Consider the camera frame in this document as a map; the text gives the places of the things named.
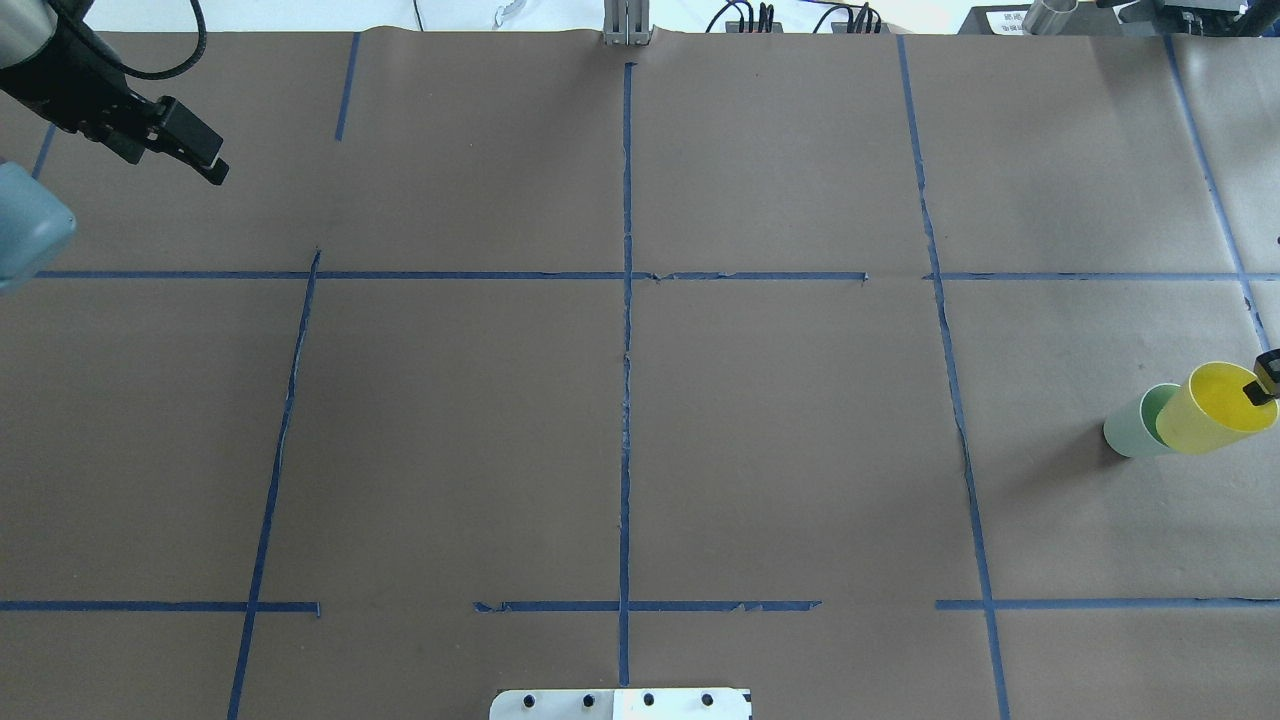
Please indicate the small metal cup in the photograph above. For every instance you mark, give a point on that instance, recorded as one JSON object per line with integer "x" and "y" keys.
{"x": 1048, "y": 17}

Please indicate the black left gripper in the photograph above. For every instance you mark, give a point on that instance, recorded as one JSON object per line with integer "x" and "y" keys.
{"x": 62, "y": 84}

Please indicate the aluminium frame post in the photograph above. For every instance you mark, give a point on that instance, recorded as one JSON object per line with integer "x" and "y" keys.
{"x": 627, "y": 23}

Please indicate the yellow plastic cup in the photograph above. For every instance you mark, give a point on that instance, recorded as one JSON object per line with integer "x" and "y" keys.
{"x": 1212, "y": 410}

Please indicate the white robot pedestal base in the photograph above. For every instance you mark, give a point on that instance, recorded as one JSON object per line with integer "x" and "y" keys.
{"x": 623, "y": 703}

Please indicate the green plastic cup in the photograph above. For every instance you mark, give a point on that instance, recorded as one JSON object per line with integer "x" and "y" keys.
{"x": 1131, "y": 430}

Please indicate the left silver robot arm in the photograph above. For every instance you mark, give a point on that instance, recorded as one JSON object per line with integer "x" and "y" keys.
{"x": 35, "y": 224}

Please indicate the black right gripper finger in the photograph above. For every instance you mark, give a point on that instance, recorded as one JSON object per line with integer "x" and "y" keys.
{"x": 1264, "y": 388}

